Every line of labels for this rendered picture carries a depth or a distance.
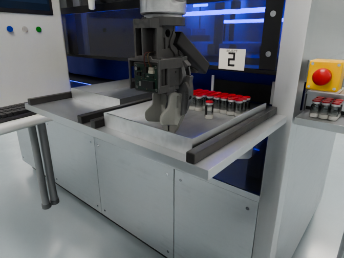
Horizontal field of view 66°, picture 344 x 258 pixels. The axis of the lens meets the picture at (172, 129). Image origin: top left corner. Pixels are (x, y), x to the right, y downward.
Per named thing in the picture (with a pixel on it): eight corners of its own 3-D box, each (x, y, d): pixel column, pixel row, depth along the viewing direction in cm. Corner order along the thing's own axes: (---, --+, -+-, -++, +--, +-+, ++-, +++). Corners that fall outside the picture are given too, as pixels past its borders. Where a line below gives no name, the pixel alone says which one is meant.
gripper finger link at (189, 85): (167, 112, 49) (166, 65, 46) (172, 110, 51) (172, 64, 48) (187, 117, 47) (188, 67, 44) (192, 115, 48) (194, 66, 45)
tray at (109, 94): (142, 84, 117) (141, 76, 116) (189, 92, 101) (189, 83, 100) (71, 98, 92) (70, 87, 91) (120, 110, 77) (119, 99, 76)
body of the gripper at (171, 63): (128, 92, 46) (124, 17, 42) (161, 85, 52) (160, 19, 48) (161, 98, 41) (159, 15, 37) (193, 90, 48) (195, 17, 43)
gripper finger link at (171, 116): (152, 143, 48) (151, 93, 45) (173, 134, 52) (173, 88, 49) (166, 147, 46) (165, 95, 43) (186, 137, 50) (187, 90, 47)
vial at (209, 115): (207, 116, 71) (208, 101, 69) (214, 117, 70) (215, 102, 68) (202, 118, 69) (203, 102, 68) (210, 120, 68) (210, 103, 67)
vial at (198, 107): (197, 109, 78) (198, 93, 76) (203, 110, 76) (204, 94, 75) (193, 110, 76) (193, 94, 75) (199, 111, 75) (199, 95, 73)
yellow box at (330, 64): (312, 85, 72) (317, 58, 70) (342, 88, 68) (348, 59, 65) (304, 89, 67) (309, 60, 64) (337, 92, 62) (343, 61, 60)
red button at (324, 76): (313, 83, 66) (316, 66, 65) (331, 84, 64) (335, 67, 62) (309, 85, 63) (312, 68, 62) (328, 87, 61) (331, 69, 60)
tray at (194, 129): (189, 101, 88) (189, 90, 87) (264, 115, 72) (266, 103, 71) (104, 126, 64) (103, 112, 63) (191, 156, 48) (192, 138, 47)
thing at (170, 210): (116, 136, 298) (110, 56, 268) (318, 210, 173) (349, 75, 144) (24, 169, 225) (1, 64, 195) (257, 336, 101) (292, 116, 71)
